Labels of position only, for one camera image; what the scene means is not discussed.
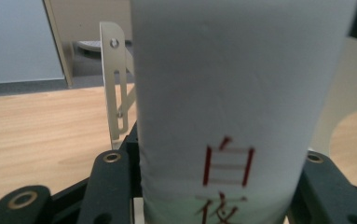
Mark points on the white cylinder with red characters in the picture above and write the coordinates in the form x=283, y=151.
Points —
x=229, y=93

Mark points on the white panel with round cutout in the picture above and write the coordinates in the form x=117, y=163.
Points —
x=340, y=90

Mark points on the grey round chair base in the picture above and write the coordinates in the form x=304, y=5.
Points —
x=89, y=45

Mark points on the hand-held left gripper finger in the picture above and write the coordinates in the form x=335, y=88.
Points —
x=133, y=161

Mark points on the beige door panel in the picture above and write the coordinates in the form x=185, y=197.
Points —
x=89, y=21

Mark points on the silver metal bracket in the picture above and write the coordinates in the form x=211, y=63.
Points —
x=112, y=77

